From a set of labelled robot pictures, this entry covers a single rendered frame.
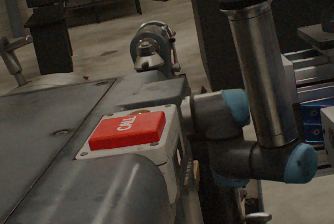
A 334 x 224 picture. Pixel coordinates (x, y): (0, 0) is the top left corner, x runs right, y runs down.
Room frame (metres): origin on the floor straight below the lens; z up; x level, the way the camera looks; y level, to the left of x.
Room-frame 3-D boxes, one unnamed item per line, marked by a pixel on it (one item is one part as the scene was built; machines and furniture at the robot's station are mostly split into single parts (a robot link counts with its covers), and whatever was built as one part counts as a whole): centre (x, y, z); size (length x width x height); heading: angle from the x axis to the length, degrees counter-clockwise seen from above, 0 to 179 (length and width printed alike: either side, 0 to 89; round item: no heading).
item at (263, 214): (1.49, -0.17, 0.69); 0.08 x 0.03 x 0.03; 82
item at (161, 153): (0.55, 0.04, 1.23); 0.13 x 0.08 x 0.05; 172
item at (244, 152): (1.17, -0.11, 0.98); 0.11 x 0.08 x 0.11; 48
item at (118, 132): (0.53, 0.04, 1.26); 0.06 x 0.06 x 0.02; 82
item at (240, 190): (1.61, -0.12, 0.75); 0.27 x 0.10 x 0.23; 172
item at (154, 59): (1.59, 0.03, 1.13); 0.08 x 0.08 x 0.03
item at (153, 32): (2.20, 0.02, 1.01); 0.30 x 0.20 x 0.29; 172
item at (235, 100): (1.19, -0.10, 1.08); 0.11 x 0.08 x 0.09; 82
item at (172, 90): (0.69, 0.02, 1.24); 0.09 x 0.08 x 0.03; 172
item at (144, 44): (1.59, 0.03, 1.17); 0.04 x 0.04 x 0.03
